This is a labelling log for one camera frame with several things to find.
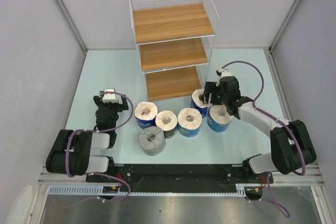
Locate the blue white-striped toilet roll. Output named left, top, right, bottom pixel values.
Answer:
left=191, top=89, right=212, bottom=118

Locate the blue-wrapped toilet roll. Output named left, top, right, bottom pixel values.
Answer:
left=207, top=105, right=233, bottom=132

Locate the blue cartoon-print toilet roll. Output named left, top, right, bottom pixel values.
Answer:
left=177, top=108, right=202, bottom=137

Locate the black-wrapped toilet roll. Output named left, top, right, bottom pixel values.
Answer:
left=155, top=110, right=177, bottom=138

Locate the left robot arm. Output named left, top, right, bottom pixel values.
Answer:
left=45, top=89, right=134, bottom=182

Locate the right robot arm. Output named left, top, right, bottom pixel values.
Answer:
left=202, top=76, right=317, bottom=183

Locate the grey toilet roll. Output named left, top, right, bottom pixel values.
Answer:
left=138, top=126, right=166, bottom=156

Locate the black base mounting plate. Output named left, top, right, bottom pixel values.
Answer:
left=86, top=163, right=274, bottom=201

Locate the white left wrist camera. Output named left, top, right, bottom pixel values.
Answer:
left=99, top=88, right=118, bottom=103

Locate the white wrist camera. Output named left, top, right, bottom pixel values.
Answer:
left=99, top=88, right=118, bottom=103
left=216, top=68, right=233, bottom=79

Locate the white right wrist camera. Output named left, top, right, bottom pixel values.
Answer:
left=216, top=68, right=233, bottom=79

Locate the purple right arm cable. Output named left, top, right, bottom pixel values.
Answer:
left=219, top=60, right=307, bottom=176

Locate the white wire wooden shelf rack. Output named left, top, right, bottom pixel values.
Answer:
left=129, top=0, right=219, bottom=101

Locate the white slotted cable duct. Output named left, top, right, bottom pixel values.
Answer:
left=49, top=185, right=246, bottom=197

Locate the aluminium frame rail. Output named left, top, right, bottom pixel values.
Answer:
left=38, top=163, right=323, bottom=185

